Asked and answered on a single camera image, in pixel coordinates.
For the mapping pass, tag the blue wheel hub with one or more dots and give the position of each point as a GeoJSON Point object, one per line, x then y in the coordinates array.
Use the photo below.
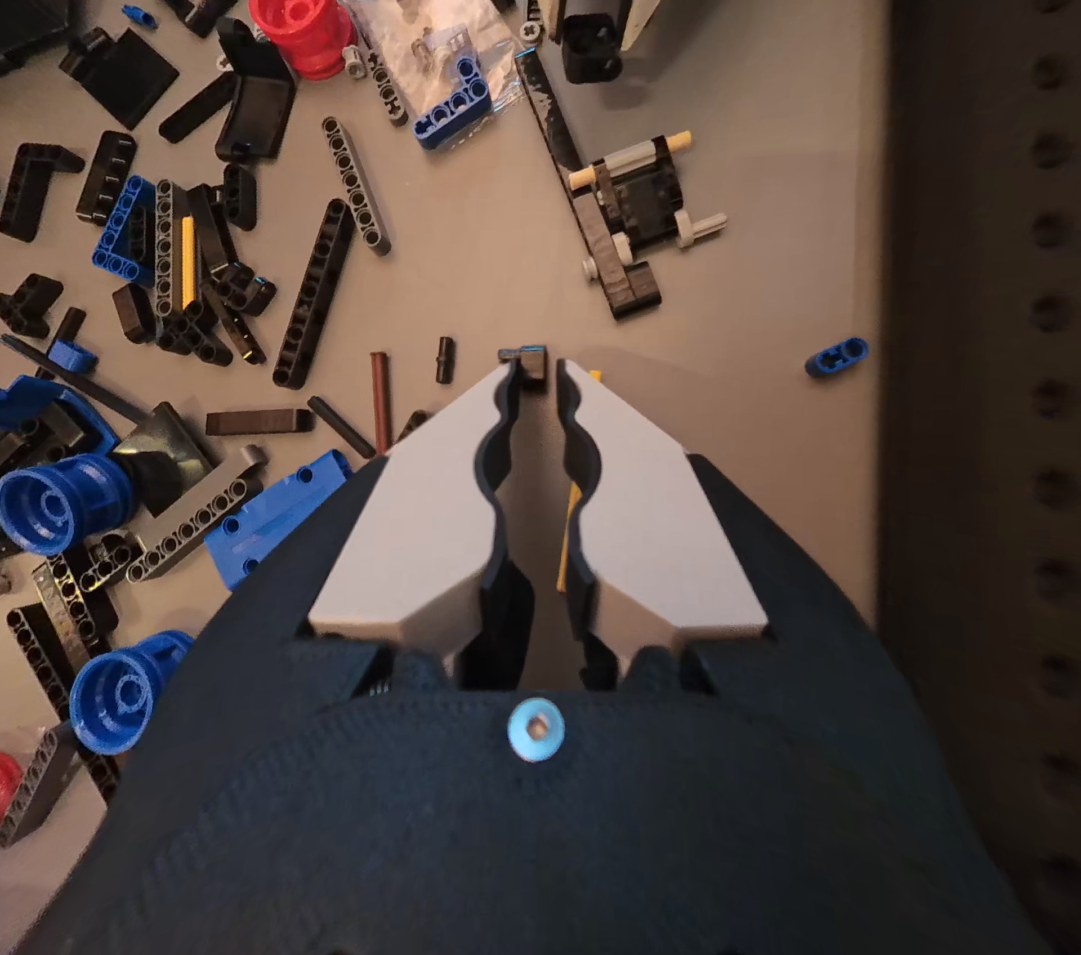
{"type": "Point", "coordinates": [59, 507]}
{"type": "Point", "coordinates": [127, 693]}

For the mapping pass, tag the grey desk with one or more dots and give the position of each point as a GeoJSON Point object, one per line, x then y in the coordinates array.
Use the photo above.
{"type": "Point", "coordinates": [718, 397]}

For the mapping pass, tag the short yellow axle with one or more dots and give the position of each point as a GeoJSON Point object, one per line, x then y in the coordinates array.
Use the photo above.
{"type": "Point", "coordinates": [189, 261]}

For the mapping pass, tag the long thin black axle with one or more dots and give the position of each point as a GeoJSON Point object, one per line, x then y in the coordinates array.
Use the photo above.
{"type": "Point", "coordinates": [76, 378]}

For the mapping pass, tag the black square panel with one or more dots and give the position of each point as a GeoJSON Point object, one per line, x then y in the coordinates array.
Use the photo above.
{"type": "Point", "coordinates": [127, 81]}

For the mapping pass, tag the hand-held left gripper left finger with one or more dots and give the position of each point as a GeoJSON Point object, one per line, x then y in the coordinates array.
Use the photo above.
{"type": "Point", "coordinates": [405, 549]}

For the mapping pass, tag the clear bag of parts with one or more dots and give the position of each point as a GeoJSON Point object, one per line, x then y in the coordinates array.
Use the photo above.
{"type": "Point", "coordinates": [422, 0]}

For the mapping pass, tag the blue rectangular panel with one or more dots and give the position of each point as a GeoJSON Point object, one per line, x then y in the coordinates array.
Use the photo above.
{"type": "Point", "coordinates": [270, 520]}

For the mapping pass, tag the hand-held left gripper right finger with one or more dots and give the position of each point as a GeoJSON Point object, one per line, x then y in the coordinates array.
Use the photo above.
{"type": "Point", "coordinates": [676, 549]}

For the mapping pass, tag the black dotted mat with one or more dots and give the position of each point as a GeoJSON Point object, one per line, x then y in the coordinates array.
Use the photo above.
{"type": "Point", "coordinates": [988, 381]}

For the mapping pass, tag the short brown axle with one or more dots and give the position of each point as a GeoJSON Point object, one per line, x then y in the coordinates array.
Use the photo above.
{"type": "Point", "coordinates": [381, 397]}

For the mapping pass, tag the red wheel hub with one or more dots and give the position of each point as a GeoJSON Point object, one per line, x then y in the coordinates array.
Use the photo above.
{"type": "Point", "coordinates": [8, 786]}
{"type": "Point", "coordinates": [295, 17]}

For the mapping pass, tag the black curved panel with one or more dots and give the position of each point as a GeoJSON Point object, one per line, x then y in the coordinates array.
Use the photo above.
{"type": "Point", "coordinates": [258, 110]}

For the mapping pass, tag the black pin connector block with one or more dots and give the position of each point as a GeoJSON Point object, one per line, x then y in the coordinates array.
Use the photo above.
{"type": "Point", "coordinates": [591, 51]}

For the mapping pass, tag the yellow axle with black connector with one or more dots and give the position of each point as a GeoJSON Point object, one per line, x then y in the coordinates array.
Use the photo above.
{"type": "Point", "coordinates": [570, 541]}

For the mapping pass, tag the dark grey long beam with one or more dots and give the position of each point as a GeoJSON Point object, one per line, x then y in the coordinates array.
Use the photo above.
{"type": "Point", "coordinates": [356, 186]}

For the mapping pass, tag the black chassis on blue frame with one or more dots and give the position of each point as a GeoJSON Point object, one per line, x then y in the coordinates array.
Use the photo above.
{"type": "Point", "coordinates": [51, 402]}

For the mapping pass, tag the blue angled beam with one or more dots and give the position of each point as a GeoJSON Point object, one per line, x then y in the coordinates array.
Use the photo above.
{"type": "Point", "coordinates": [456, 115]}
{"type": "Point", "coordinates": [122, 237]}

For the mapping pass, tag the small blue pin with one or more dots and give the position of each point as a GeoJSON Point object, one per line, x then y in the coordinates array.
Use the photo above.
{"type": "Point", "coordinates": [139, 16]}

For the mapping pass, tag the small blue two-hole beam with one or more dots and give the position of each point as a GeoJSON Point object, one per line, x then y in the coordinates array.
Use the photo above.
{"type": "Point", "coordinates": [836, 358]}

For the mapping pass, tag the small black axle connector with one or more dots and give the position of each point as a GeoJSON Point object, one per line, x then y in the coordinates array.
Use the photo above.
{"type": "Point", "coordinates": [530, 368]}

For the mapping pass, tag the pile of black and blue bricks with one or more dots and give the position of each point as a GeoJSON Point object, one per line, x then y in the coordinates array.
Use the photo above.
{"type": "Point", "coordinates": [312, 296]}

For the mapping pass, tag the short grey beam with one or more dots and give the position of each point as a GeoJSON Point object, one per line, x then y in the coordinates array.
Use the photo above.
{"type": "Point", "coordinates": [387, 85]}

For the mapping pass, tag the black beam frame assembly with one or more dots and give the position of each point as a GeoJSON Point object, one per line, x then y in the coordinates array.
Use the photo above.
{"type": "Point", "coordinates": [633, 195]}

